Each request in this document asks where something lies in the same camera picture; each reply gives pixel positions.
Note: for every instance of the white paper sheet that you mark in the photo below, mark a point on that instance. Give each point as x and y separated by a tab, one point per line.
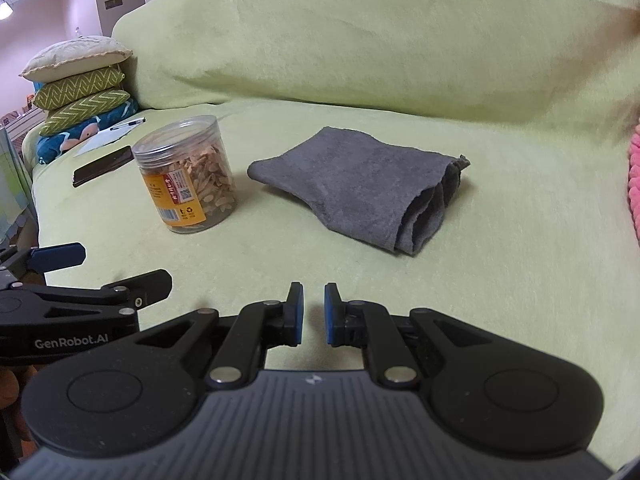
102	140

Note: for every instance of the blue printed pillow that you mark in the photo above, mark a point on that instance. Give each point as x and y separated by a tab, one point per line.
55	145

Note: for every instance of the wall switch panel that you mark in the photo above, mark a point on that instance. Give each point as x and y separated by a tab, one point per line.
114	3

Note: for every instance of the table with checked cloth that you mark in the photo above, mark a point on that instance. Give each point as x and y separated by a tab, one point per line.
12	185

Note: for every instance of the person's left hand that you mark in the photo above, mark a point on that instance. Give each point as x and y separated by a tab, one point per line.
10	392

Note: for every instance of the black and white pen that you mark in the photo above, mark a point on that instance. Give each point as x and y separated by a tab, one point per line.
127	123

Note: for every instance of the pendant ceiling lamp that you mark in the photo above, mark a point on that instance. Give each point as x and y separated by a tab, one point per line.
5	10

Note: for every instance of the grey towel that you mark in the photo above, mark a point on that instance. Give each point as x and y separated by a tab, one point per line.
350	180

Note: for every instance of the beige pillow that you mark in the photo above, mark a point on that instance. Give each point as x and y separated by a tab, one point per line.
75	57

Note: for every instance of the pink knitted cushion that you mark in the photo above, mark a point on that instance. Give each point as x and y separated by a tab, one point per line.
635	185

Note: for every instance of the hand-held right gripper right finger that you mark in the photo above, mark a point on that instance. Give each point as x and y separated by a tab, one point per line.
331	315

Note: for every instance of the green chevron pillow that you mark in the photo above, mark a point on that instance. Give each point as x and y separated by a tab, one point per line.
80	87
85	112

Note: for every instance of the clear plastic jar orange label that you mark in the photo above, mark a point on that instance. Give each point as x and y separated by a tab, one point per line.
200	180

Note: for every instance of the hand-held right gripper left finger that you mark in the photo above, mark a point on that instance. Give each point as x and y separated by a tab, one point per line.
297	312

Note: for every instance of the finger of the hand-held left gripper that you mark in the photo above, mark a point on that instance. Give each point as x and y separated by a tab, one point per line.
60	255
145	285

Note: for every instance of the black smartphone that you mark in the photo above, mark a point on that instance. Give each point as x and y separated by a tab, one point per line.
102	166

